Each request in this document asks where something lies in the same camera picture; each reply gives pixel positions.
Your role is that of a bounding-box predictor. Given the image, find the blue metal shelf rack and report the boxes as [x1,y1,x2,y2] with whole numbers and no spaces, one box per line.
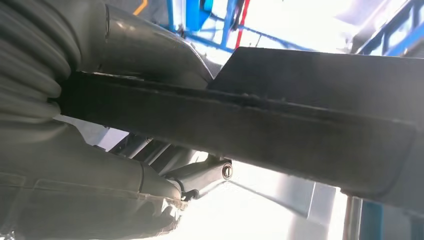
[356,0,424,57]
[160,0,316,54]

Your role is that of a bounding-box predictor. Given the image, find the red bar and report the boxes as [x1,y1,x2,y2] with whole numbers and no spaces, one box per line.
[234,0,252,50]

